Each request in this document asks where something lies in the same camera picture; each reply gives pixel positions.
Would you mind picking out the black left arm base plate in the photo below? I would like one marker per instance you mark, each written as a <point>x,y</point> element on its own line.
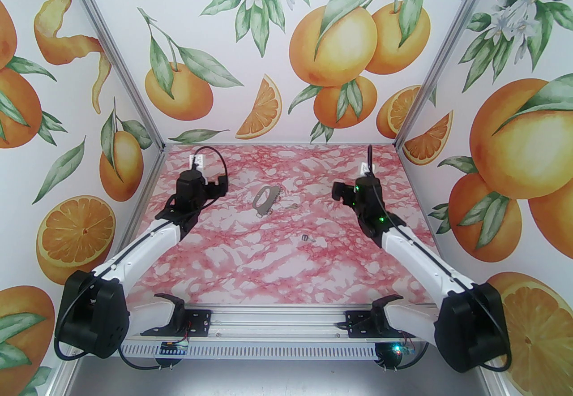
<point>201,322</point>

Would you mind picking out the aluminium frame post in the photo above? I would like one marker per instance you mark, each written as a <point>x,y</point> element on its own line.
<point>115,49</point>
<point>443,49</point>

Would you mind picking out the aluminium frame leg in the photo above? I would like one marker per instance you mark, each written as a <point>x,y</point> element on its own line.
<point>62,380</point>
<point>497,385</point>

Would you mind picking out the small green circuit board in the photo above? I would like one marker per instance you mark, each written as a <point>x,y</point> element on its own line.
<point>174,348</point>
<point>407,348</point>

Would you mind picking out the aluminium mounting rail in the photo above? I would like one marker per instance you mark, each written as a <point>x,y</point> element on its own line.
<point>277,322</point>

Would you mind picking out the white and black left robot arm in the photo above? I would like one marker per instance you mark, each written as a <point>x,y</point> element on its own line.
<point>134,251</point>

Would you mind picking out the black round device green light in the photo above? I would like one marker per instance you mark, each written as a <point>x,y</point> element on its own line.
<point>387,358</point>

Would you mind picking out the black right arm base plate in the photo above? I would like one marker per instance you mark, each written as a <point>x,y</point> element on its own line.
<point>358,324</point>

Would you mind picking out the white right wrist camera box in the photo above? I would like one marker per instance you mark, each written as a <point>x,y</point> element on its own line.
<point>366,169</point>

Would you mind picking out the dark grey carabiner keyring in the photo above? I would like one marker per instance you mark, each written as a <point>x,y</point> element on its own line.
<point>258,204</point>

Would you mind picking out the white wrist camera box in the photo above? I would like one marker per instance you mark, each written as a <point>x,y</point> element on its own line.
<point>366,169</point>
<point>198,161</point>

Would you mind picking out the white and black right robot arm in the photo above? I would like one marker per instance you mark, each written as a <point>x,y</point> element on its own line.
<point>421,260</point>

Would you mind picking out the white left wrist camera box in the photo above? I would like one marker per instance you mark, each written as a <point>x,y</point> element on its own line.
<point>198,161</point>

